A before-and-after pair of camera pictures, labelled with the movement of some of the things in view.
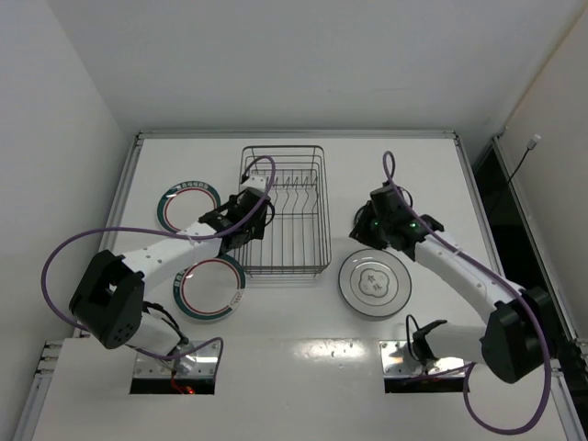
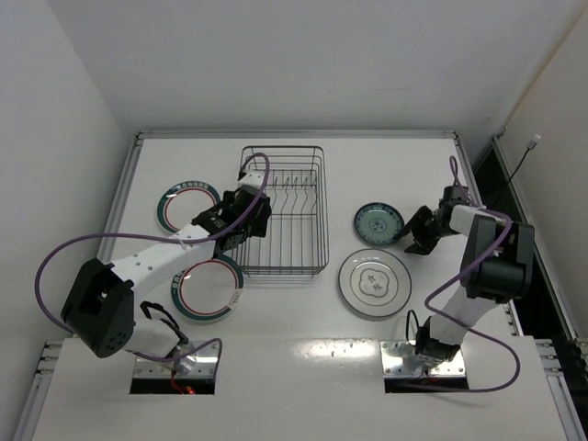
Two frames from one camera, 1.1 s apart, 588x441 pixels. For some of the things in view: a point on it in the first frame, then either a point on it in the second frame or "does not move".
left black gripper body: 256,225 does not move
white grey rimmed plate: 375,283 does not move
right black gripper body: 363,228 -> 425,228
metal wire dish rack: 298,240 does not move
